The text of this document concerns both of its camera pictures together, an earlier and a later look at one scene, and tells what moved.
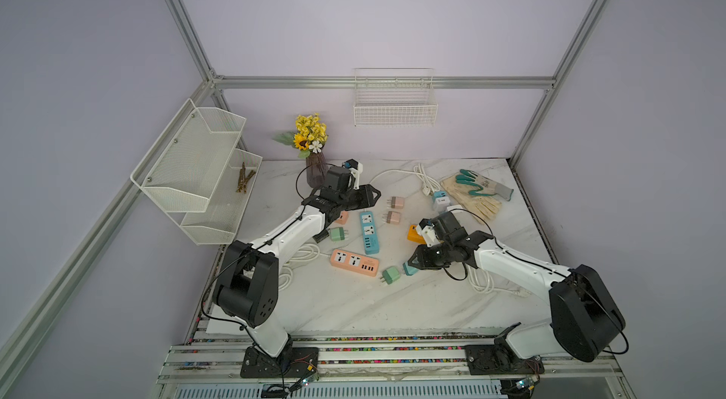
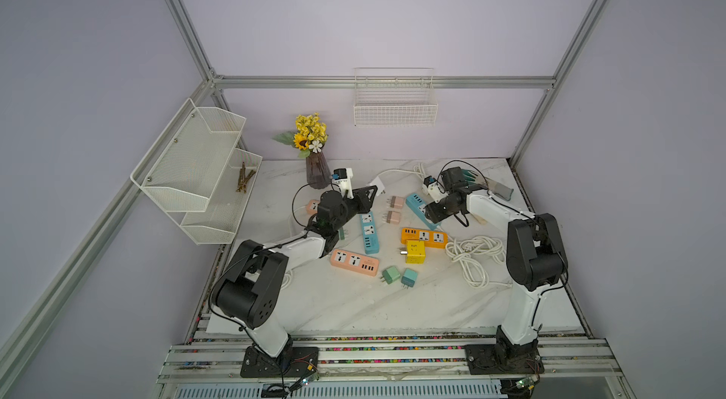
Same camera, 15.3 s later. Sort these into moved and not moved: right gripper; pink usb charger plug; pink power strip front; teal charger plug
Moved: right gripper; teal charger plug
Not moved: pink power strip front; pink usb charger plug
